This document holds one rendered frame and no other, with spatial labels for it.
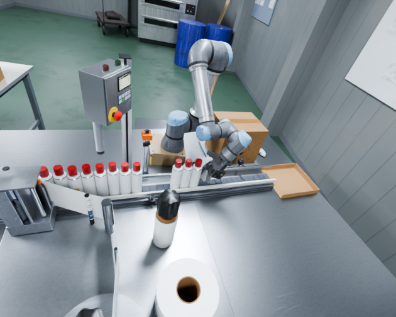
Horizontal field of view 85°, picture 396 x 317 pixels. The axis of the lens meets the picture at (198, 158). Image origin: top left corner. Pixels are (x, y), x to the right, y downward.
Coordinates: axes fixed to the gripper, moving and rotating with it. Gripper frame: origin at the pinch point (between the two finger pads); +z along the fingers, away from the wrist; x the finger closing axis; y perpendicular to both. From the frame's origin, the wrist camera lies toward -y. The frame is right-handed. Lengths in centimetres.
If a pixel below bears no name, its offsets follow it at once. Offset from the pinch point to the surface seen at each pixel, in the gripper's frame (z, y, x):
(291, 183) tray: -25, 3, 64
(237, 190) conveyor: -5.4, 5.6, 24.4
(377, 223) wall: -40, 24, 184
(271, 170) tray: -21, -10, 57
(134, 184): 14.4, 3.1, -32.6
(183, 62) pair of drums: 12, -456, 144
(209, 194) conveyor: 3.3, 6.0, 7.9
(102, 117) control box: -10, 0, -60
